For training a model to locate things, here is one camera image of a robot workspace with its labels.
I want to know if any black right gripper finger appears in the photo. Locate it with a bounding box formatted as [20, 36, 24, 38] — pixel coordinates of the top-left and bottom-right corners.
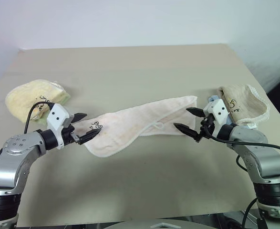
[186, 107, 206, 118]
[173, 122, 198, 140]

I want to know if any pale pink towel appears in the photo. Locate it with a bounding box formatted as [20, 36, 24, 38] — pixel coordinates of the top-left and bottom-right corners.
[83, 95, 199, 158]

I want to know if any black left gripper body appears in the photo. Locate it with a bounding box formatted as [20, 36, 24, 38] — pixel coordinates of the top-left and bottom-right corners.
[62, 115, 81, 145]

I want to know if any folded beige towel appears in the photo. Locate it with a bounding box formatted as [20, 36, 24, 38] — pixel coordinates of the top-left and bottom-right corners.
[217, 83, 271, 130]

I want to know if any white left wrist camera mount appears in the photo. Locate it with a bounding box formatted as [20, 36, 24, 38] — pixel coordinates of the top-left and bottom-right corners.
[46, 103, 75, 150]

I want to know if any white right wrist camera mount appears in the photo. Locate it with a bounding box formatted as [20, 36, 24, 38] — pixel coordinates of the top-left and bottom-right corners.
[203, 99, 228, 138]

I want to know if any grey robot torso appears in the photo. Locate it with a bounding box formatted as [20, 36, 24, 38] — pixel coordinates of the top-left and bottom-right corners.
[110, 218, 217, 229]

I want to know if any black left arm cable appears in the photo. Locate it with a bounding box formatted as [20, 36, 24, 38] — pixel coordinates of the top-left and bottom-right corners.
[23, 102, 54, 134]

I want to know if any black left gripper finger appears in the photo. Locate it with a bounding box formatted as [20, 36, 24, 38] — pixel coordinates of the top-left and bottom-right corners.
[73, 112, 88, 125]
[78, 129, 102, 145]

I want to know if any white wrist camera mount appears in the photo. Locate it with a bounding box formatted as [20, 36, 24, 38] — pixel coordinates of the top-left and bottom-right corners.
[203, 99, 228, 138]
[46, 103, 75, 150]

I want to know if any folded yellow towel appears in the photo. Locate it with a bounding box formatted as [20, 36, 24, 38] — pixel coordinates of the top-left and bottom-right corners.
[5, 79, 70, 124]

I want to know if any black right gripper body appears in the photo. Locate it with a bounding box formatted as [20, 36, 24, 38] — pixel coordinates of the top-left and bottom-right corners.
[194, 114, 216, 143]

